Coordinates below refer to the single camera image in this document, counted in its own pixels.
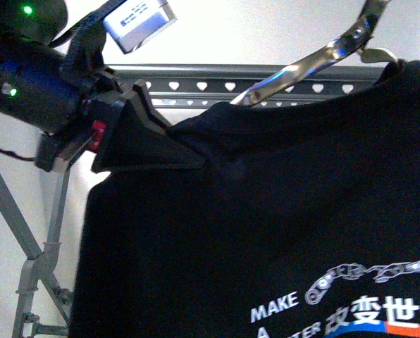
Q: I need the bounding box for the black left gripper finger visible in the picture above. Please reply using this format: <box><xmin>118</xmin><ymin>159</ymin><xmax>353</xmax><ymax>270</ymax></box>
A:
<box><xmin>120</xmin><ymin>79</ymin><xmax>171</xmax><ymax>131</ymax></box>
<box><xmin>92</xmin><ymin>101</ymin><xmax>205</xmax><ymax>173</ymax></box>

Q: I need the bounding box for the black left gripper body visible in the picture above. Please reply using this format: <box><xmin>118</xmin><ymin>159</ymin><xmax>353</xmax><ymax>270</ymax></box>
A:
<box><xmin>35</xmin><ymin>66</ymin><xmax>125</xmax><ymax>172</ymax></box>

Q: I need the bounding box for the black printed t-shirt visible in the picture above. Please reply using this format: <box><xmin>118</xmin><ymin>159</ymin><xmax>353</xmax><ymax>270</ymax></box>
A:
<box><xmin>69</xmin><ymin>61</ymin><xmax>420</xmax><ymax>337</ymax></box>

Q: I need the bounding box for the silver metal clothes hanger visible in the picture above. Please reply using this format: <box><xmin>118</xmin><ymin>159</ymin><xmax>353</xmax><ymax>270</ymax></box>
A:
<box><xmin>230</xmin><ymin>0</ymin><xmax>398</xmax><ymax>107</ymax></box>

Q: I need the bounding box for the grey metal drying rack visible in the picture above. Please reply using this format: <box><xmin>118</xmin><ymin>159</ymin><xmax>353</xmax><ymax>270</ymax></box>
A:
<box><xmin>0</xmin><ymin>63</ymin><xmax>385</xmax><ymax>338</ymax></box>

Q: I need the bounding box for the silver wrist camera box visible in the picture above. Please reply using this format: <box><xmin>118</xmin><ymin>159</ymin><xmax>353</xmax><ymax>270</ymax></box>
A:
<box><xmin>103</xmin><ymin>0</ymin><xmax>177</xmax><ymax>54</ymax></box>

